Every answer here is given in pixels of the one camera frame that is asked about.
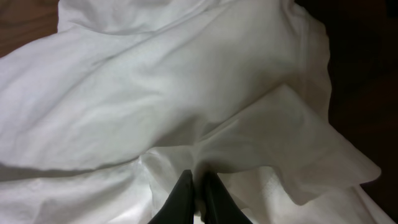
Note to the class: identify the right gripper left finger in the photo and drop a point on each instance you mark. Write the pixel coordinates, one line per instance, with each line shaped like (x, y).
(179, 206)

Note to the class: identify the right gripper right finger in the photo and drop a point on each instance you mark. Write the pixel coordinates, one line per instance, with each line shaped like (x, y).
(220, 206)

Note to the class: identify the white t-shirt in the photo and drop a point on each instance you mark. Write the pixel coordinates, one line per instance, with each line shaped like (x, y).
(100, 119)

